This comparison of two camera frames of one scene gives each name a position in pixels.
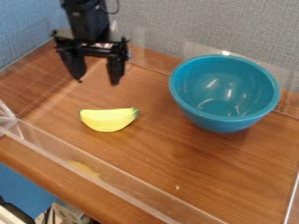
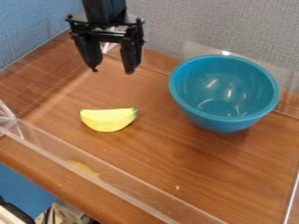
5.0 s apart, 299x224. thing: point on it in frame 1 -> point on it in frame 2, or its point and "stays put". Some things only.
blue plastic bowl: x=226 y=93 stays put
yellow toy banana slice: x=108 y=120 stays put
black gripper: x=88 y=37 -> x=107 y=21
